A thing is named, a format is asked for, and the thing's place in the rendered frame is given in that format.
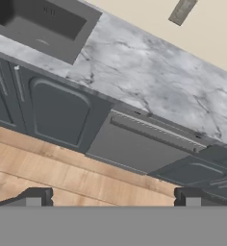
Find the grey dishwasher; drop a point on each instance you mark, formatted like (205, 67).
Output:
(134, 144)

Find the grey wall outlet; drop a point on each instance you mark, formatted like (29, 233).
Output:
(182, 11)

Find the dark grey sink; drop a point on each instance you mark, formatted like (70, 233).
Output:
(38, 25)

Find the dark grey drawer front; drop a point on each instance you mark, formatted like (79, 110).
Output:
(195, 169)
(222, 192)

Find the dark grey cupboard door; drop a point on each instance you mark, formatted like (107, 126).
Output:
(1, 96)
(61, 112)

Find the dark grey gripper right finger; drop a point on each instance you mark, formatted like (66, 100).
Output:
(190, 195)

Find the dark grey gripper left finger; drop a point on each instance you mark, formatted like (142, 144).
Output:
(38, 196)

